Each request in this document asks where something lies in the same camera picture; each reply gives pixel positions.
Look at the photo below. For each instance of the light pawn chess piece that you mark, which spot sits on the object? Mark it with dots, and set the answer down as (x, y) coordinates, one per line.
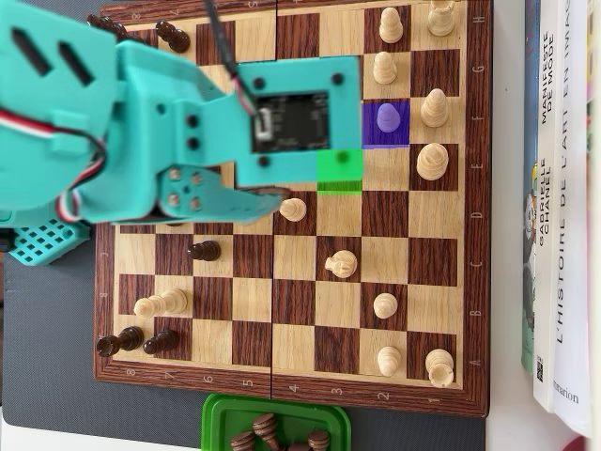
(385, 305)
(389, 361)
(385, 70)
(391, 28)
(388, 117)
(293, 210)

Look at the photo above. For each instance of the light bishop chess piece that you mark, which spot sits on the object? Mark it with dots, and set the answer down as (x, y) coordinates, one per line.
(434, 110)

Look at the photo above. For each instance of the dark bishop chess piece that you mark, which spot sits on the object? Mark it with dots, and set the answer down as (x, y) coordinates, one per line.
(174, 223)

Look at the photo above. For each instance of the light king chess piece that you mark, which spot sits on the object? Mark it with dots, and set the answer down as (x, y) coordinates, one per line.
(432, 162)

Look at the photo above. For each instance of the light knight chess piece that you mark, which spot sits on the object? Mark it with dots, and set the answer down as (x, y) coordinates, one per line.
(343, 264)

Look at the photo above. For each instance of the white art history book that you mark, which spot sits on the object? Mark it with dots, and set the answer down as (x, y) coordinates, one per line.
(575, 282)

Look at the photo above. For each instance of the white Gabrielle Chanel book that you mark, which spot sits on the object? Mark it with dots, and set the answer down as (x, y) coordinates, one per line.
(544, 305)

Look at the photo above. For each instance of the pink object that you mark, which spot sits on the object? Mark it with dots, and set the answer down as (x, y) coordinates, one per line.
(582, 445)

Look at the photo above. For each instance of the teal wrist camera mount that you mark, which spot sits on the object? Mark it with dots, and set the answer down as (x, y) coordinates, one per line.
(300, 70)

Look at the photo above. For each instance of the illustrated blue spine book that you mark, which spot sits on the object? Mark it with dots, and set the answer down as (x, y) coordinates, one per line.
(529, 282)

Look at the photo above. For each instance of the teal perforated robot base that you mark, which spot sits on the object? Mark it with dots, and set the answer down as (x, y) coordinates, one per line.
(33, 246)

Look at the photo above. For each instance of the dark king chess piece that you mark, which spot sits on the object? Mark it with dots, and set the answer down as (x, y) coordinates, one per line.
(101, 23)

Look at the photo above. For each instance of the dark rook chess piece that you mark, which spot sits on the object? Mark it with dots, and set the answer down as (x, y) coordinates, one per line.
(127, 339)

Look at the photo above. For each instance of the light rook chess piece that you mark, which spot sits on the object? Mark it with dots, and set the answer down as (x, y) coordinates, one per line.
(440, 366)
(441, 21)

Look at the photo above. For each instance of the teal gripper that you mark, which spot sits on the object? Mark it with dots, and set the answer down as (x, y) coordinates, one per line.
(187, 190)

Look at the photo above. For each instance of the green plastic container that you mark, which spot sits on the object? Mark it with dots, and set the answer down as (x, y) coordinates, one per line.
(216, 423)

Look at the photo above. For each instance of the wooden folding chessboard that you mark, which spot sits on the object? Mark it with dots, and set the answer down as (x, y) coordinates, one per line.
(253, 300)

